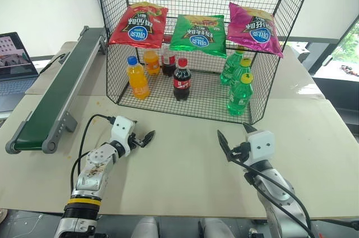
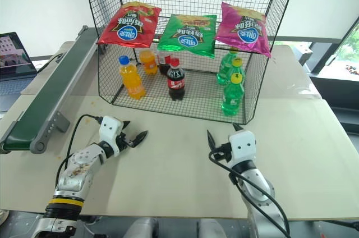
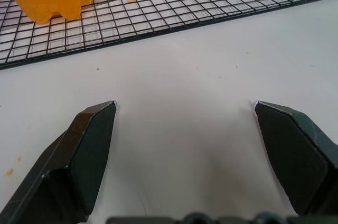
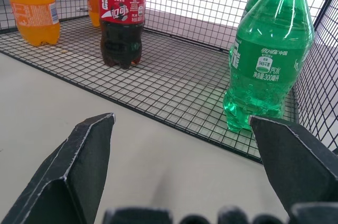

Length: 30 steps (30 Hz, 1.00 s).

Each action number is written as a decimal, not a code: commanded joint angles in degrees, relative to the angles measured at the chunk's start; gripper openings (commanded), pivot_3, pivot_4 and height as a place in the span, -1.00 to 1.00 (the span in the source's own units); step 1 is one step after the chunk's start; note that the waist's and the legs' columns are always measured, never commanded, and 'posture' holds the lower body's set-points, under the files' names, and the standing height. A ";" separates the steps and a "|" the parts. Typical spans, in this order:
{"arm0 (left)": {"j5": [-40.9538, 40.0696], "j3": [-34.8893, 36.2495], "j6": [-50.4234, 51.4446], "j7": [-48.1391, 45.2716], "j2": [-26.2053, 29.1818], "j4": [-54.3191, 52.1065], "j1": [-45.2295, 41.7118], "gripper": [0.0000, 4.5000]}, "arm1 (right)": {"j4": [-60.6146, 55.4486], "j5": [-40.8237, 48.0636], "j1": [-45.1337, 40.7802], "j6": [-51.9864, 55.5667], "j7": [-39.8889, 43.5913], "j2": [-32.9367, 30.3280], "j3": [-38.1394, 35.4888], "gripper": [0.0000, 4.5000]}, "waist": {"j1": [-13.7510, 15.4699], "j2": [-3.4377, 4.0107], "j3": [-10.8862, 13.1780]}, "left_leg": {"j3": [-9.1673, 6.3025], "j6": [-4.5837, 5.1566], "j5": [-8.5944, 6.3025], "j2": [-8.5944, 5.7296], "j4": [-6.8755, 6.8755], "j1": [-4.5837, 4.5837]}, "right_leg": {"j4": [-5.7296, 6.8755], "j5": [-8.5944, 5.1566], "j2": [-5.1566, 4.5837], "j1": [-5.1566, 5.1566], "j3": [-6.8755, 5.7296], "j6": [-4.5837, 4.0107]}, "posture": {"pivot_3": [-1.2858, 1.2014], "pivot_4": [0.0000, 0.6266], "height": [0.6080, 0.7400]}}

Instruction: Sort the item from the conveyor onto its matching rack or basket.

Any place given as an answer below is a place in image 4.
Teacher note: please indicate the green Sprite bottle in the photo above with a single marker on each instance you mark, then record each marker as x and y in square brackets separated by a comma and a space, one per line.
[266, 57]
[252, 3]

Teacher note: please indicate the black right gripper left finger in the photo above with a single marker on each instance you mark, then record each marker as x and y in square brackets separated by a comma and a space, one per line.
[76, 166]

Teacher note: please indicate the orange Fanta bottle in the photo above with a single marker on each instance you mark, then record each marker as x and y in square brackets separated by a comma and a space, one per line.
[92, 3]
[33, 7]

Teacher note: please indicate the dark cola bottle red label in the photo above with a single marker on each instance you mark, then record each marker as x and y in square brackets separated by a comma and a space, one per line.
[122, 20]

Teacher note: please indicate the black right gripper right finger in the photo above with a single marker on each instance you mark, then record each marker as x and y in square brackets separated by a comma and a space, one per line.
[293, 160]

